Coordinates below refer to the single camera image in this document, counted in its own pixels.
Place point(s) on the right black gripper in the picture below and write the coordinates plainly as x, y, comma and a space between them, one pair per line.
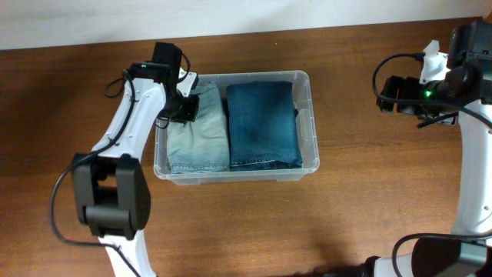
413, 91

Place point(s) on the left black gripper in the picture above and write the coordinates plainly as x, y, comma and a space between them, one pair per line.
192, 111

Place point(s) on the light grey jeans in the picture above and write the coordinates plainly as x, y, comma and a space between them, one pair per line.
202, 145

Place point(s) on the blue jeans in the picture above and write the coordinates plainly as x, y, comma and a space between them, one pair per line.
262, 127

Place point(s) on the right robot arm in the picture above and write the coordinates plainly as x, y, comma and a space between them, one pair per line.
454, 88

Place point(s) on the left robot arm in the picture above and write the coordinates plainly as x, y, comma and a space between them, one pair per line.
111, 194

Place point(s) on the clear plastic storage bin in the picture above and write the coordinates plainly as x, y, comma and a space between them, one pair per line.
305, 124

